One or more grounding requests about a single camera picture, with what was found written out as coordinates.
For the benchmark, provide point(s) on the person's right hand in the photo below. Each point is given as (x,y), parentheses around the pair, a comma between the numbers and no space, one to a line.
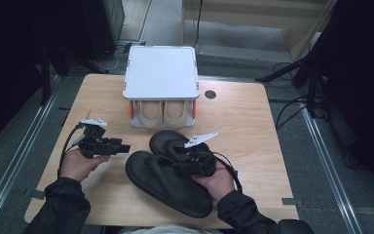
(217,183)

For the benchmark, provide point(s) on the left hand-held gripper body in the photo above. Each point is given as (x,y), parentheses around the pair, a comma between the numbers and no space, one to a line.
(94,144)

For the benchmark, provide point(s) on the black curtain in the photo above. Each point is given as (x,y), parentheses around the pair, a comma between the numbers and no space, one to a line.
(13,65)
(363,81)

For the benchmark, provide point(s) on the black flip-flop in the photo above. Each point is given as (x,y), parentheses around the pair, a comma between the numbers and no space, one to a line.
(175,195)
(164,143)

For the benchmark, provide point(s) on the wooden step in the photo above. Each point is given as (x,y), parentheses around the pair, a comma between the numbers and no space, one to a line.
(240,16)

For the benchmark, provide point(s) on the person's light grey clothing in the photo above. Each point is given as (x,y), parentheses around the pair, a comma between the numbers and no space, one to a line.
(172,229)

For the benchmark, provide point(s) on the cream clog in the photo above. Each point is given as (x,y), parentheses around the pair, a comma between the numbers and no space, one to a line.
(175,113)
(151,113)

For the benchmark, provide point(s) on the metal floor rail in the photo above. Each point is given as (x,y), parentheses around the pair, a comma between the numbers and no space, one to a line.
(22,139)
(331,169)

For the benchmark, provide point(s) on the black round table grommet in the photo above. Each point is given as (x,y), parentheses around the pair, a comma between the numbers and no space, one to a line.
(210,94)

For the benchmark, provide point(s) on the dark cabinet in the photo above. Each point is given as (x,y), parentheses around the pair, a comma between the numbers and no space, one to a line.
(104,26)

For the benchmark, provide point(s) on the black tripod stand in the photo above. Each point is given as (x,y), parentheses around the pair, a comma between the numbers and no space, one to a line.
(311,84)

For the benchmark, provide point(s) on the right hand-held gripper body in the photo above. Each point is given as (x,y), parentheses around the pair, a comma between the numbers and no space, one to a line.
(203,165)

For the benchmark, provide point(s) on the person's left hand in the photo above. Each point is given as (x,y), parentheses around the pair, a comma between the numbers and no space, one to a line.
(78,165)

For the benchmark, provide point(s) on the white shoe rack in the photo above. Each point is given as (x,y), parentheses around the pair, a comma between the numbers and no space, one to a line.
(160,71)

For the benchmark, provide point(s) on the black metal stand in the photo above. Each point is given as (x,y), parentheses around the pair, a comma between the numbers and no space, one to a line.
(45,74)

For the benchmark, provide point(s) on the black tape strip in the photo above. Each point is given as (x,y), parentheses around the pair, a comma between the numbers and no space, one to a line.
(34,194)
(290,201)

